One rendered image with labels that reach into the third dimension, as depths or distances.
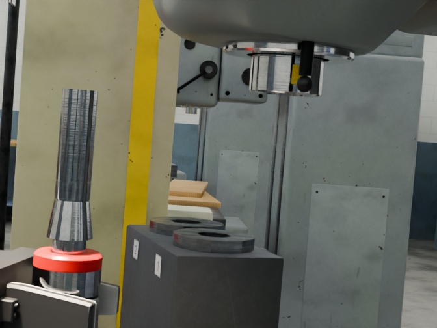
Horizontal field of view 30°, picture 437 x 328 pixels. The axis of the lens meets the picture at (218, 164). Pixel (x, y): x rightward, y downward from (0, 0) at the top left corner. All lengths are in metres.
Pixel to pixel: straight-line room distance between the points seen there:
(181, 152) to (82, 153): 9.02
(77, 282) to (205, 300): 0.30
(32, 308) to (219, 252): 0.34
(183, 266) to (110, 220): 1.44
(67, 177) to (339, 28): 0.21
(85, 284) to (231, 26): 0.20
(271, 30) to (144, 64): 1.78
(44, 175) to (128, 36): 0.44
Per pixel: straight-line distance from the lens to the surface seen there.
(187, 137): 9.57
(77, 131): 0.56
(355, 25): 0.49
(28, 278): 0.60
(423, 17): 0.61
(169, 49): 2.26
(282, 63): 0.51
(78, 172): 0.56
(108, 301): 0.60
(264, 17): 0.47
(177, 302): 0.83
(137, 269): 0.97
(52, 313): 0.55
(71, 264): 0.55
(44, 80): 2.25
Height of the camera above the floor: 1.26
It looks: 3 degrees down
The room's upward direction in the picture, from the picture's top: 4 degrees clockwise
